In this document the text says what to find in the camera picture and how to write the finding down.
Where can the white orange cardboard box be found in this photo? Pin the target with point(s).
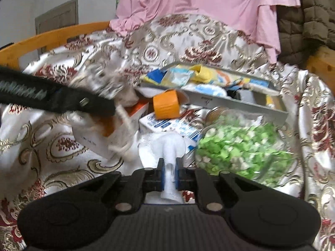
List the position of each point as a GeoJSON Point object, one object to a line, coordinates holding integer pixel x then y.
{"type": "Point", "coordinates": [89, 138]}

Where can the grey storage box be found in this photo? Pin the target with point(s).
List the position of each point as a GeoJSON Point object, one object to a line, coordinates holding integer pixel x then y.
{"type": "Point", "coordinates": [222, 100]}

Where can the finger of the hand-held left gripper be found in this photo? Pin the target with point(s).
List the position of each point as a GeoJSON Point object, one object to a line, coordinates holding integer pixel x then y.
{"type": "Point", "coordinates": [86, 103]}

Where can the yellow blue patterned cloth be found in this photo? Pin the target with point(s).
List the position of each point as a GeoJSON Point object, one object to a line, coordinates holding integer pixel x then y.
{"type": "Point", "coordinates": [230, 79]}

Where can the orange tape roll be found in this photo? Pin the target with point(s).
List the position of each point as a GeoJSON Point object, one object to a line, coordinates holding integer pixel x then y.
{"type": "Point", "coordinates": [166, 106]}

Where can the blue face mask packet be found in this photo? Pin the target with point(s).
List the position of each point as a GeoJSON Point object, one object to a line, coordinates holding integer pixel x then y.
{"type": "Point", "coordinates": [178, 78]}

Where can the brown quilted jacket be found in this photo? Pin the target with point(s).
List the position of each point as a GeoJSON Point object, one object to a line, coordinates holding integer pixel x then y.
{"type": "Point", "coordinates": [314, 18]}

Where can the pastel striped sock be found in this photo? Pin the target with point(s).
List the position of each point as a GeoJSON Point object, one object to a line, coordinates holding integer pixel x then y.
{"type": "Point", "coordinates": [206, 90]}

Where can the grey wall panel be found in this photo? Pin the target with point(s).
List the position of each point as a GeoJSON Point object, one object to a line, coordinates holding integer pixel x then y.
{"type": "Point", "coordinates": [57, 15]}

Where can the pink cloth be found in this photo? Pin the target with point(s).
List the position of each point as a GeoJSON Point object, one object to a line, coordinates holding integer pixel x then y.
{"type": "Point", "coordinates": [209, 0]}

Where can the white blue packet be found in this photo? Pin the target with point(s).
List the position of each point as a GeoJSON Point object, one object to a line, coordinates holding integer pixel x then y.
{"type": "Point", "coordinates": [167, 124]}

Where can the white fluffy sock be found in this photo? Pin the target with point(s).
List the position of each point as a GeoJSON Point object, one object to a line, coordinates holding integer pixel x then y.
{"type": "Point", "coordinates": [167, 146]}

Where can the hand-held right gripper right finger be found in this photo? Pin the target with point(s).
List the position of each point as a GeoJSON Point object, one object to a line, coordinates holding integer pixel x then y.
{"type": "Point", "coordinates": [179, 174]}

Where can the wooden bed frame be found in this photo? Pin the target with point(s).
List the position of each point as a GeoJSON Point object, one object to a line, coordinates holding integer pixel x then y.
{"type": "Point", "coordinates": [52, 38]}

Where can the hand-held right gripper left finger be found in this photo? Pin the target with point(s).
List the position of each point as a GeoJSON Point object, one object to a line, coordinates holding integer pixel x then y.
{"type": "Point", "coordinates": [161, 174]}

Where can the floral satin bedspread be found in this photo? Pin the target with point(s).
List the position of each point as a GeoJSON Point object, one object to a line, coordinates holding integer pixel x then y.
{"type": "Point", "coordinates": [65, 146]}

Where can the yellow sock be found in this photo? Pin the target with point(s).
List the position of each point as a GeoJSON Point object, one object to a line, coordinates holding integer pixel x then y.
{"type": "Point", "coordinates": [202, 74]}

